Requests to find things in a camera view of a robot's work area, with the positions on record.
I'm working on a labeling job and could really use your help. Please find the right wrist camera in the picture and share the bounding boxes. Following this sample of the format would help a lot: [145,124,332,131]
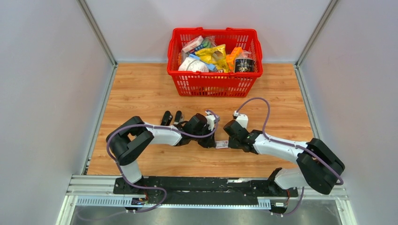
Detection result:
[233,111,248,128]

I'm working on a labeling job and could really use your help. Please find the white pink box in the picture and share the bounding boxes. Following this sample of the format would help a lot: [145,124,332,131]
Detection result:
[182,36,204,53]

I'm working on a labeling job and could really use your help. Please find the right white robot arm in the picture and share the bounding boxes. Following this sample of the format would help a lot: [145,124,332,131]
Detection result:
[223,120,345,196]

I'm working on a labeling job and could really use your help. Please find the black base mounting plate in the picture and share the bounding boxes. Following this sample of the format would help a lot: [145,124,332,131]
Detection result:
[113,176,298,205]

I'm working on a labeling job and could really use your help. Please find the white round package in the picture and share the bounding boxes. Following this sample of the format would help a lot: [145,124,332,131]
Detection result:
[178,57,209,72]

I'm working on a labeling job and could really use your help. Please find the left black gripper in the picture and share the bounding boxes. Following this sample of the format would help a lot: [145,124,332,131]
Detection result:
[191,125,216,150]

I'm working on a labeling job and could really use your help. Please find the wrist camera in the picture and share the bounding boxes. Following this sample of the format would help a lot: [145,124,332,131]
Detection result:
[205,110,220,131]
[233,111,248,128]

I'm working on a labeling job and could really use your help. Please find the grey and black stapler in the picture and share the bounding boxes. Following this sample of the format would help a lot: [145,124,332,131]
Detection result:
[174,111,184,124]

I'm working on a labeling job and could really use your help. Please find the red plastic shopping basket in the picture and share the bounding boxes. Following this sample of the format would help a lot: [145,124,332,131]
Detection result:
[167,27,263,97]

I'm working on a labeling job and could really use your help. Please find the red white staple box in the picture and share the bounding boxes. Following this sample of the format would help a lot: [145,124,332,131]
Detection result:
[215,140,229,149]

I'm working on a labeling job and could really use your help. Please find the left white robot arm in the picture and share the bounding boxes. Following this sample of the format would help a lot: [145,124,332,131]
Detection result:
[106,110,220,195]

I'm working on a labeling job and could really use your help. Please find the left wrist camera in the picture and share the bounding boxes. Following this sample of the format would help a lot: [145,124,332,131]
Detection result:
[205,110,220,131]

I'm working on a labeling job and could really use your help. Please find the aluminium frame rail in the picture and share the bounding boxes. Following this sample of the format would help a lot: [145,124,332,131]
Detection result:
[66,175,351,210]

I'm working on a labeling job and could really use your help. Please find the yellow snack bag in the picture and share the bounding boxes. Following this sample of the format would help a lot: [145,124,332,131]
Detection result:
[195,44,229,73]

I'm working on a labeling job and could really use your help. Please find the black can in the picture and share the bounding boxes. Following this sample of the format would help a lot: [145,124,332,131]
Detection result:
[234,58,254,73]

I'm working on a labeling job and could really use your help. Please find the orange package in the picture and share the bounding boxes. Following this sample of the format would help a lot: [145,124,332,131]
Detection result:
[226,47,243,72]

